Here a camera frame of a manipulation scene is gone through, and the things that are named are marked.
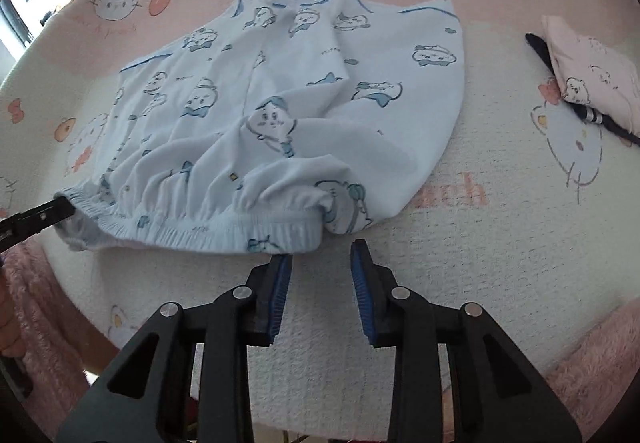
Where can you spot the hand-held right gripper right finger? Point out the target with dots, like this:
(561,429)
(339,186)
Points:
(361,293)

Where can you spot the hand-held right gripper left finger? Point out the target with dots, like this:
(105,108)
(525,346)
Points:
(280,293)

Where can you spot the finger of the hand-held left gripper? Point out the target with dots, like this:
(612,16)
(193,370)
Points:
(45,215)

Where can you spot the light blue printed pajama pants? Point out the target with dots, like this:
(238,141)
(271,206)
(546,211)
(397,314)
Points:
(250,98)

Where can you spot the person's left hand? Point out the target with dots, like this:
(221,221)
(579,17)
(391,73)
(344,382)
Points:
(7,323)

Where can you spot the pink fluffy fabric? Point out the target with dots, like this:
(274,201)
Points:
(45,303)
(600,358)

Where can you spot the pink cat printed blanket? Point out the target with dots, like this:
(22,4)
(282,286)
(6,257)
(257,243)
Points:
(475,223)

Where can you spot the dark navy folded garment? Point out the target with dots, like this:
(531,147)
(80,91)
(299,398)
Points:
(540,50)

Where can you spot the pink folded printed garment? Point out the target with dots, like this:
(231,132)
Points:
(600,68)

